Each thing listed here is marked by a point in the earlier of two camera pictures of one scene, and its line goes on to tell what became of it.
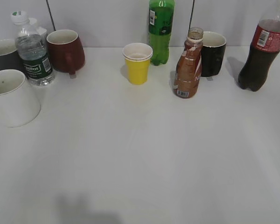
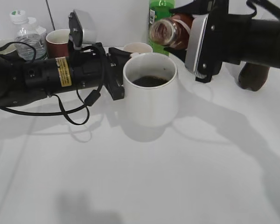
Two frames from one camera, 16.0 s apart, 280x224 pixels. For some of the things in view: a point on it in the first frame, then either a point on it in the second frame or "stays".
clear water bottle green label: (32, 50) stays
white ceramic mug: (14, 102) -> (150, 81)
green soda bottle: (160, 17) stays
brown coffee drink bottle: (188, 70) -> (173, 31)
